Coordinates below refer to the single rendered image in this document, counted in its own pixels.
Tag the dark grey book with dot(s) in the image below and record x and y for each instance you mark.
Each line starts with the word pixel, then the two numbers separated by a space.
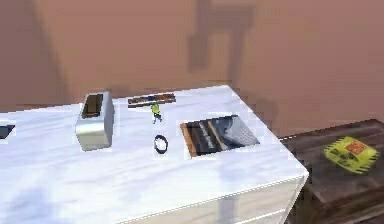
pixel 220 133

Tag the small yellow green figurine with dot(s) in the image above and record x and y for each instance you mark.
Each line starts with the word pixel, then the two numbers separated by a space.
pixel 155 112

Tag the dark flat remote control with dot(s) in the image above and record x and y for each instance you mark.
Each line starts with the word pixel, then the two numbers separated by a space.
pixel 151 99

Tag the silver toaster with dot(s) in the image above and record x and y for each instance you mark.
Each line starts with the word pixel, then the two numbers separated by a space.
pixel 95 126

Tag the white marble counter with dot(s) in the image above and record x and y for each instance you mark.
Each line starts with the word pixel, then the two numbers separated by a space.
pixel 100 180

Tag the yellow square cloth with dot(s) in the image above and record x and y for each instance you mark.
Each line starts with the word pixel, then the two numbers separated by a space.
pixel 350 154

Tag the dark wooden table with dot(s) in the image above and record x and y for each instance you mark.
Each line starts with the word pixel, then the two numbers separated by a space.
pixel 336 193

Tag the black flat object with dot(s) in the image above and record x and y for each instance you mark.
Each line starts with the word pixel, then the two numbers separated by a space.
pixel 5 130

